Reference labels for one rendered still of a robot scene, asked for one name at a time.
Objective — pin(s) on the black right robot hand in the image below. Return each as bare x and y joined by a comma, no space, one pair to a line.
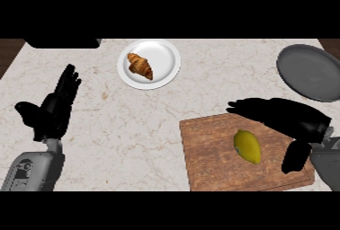
286,118

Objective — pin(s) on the black appliance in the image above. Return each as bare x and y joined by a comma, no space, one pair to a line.
62,43

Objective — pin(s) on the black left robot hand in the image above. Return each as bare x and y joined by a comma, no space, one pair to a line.
54,107

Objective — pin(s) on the yellow lemon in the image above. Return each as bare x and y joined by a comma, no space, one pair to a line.
247,146

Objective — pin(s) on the grey round pan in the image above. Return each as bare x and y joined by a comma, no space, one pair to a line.
309,73

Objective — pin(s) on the brown wooden cutting board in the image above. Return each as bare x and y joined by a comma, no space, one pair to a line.
238,155

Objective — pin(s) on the brown croissant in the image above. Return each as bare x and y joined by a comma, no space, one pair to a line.
139,66

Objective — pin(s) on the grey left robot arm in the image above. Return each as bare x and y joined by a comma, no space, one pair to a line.
37,170

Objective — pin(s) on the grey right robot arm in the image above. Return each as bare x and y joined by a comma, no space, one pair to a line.
326,161

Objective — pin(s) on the white round plate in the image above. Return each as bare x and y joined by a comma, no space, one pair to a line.
149,64

